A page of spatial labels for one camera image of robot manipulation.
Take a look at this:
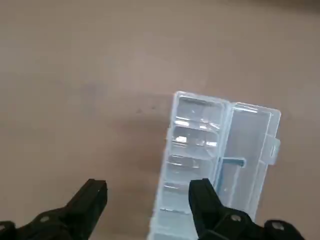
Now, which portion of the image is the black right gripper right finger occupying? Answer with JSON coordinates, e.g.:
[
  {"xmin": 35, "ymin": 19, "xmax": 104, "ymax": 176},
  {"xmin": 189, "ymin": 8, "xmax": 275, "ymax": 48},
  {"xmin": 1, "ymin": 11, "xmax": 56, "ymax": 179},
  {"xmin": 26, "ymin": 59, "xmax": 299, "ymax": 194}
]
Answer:
[{"xmin": 188, "ymin": 177, "xmax": 320, "ymax": 240}]

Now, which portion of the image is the transparent plastic compartment box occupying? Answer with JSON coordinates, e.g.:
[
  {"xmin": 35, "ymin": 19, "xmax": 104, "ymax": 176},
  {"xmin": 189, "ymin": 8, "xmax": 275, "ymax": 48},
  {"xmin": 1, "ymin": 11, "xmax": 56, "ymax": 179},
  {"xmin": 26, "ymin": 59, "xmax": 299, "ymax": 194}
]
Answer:
[{"xmin": 146, "ymin": 90, "xmax": 282, "ymax": 240}]

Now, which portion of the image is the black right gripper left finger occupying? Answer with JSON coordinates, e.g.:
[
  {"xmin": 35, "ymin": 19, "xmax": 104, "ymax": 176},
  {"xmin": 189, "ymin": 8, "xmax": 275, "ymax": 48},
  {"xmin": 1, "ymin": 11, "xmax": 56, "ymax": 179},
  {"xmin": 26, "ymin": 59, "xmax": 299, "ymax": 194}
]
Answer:
[{"xmin": 0, "ymin": 178, "xmax": 109, "ymax": 240}]

